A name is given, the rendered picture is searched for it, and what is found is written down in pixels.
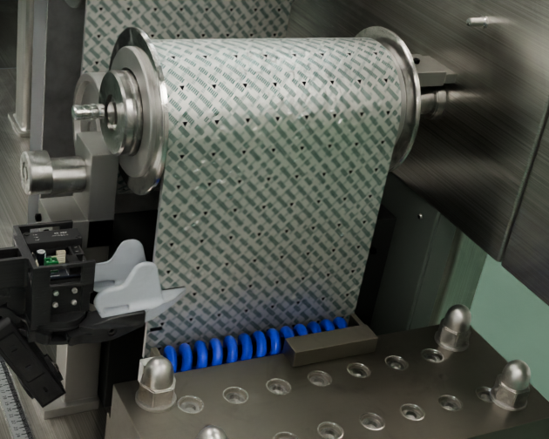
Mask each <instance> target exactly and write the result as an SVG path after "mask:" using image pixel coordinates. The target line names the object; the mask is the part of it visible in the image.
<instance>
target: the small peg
mask: <svg viewBox="0 0 549 439"><path fill-rule="evenodd" d="M71 116H72V118H73V119H74V120H75V121H76V120H81V119H83V120H89V119H90V120H94V119H104V118H105V107H104V105H103V104H97V105H95V104H89V105H74V106H73V107H72V108H71Z"/></svg>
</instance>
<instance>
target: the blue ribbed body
mask: <svg viewBox="0 0 549 439"><path fill-rule="evenodd" d="M349 327H354V325H349V326H348V324H347V322H346V321H345V320H344V319H343V318H342V317H336V318H335V319H334V320H333V322H332V321H330V320H329V319H324V320H322V321H321V323H320V325H319V324H318V323H317V322H316V321H311V322H310V323H308V325H307V328H306V327H305V326H304V325H303V324H301V323H298V324H296V325H295V326H294V330H292V328H290V327H289V326H283V327H282V328H281V330H280V334H279V332H278V331H277V330H276V329H275V328H270V329H269V330H268V331H267V332H266V337H265V335H264V334H263V333H262V331H260V330H258V331H255V332H253V335H252V340H251V338H250V336H249V335H248V334H246V333H241V334H240V335H239V336H238V345H237V342H236V340H235V338H234V337H233V336H232V335H227V336H226V337H225V338H224V341H223V347H222V345H221V342H220V340H219V339H217V338H212V339H211V340H210V341H209V344H208V349H209V350H207V346H206V343H205V342H204V341H196V342H195V343H194V347H193V351H194V353H193V352H192V349H191V347H190V345H189V344H187V343H182V344H181V345H180V347H179V355H177V354H176V351H175V349H174V347H172V346H171V345H170V346H166V347H165V348H164V352H163V356H164V357H166V358H167V359H168V360H169V361H170V362H171V363H172V365H173V370H174V373H178V372H182V371H187V370H192V369H197V368H206V367H211V366H216V365H221V364H225V363H230V362H235V361H244V360H249V359H254V358H258V357H263V356H268V355H277V354H282V350H283V345H284V341H285V339H286V338H290V337H296V336H300V335H305V334H314V333H320V332H325V331H329V330H335V329H340V328H349ZM210 363H211V364H210Z"/></svg>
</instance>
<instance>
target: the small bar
mask: <svg viewBox="0 0 549 439"><path fill-rule="evenodd" d="M377 339H378V337H377V336H376V335H375V334H374V332H373V331H372V330H371V329H370V328H369V327H368V326H367V325H366V324H364V325H359V326H354V327H349V328H340V329H335V330H329V331H325V332H320V333H314V334H305V335H300V336H296V337H290V338H286V339H285V341H284V345H283V350H282V353H283V354H284V356H285V357H286V358H287V360H288V361H289V363H290V364H291V365H292V367H298V366H302V365H307V364H311V363H317V362H321V361H329V360H334V359H338V358H343V357H348V356H352V355H360V354H366V353H370V352H374V351H375V349H376V343H377Z"/></svg>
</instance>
